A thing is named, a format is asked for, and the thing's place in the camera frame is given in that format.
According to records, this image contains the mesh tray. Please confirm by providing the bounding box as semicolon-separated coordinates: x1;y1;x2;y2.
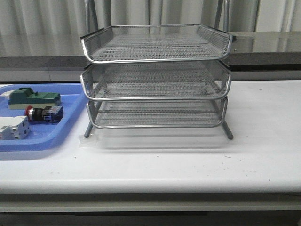
80;61;231;101
80;24;233;64
87;98;228;129

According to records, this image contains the red emergency push button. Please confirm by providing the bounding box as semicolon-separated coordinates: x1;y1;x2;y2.
24;105;64;123

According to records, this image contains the blue plastic tray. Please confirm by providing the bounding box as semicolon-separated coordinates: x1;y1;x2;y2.
0;83;87;152

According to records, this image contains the green terminal block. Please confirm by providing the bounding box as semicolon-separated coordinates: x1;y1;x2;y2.
0;88;61;110

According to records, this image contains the white circuit breaker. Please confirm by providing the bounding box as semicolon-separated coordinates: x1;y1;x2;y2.
0;116;31;140

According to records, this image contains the grey stone counter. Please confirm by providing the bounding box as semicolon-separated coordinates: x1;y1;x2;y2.
0;32;301;71

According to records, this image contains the silver rack frame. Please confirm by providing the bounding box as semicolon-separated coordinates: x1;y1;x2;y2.
85;0;233;139

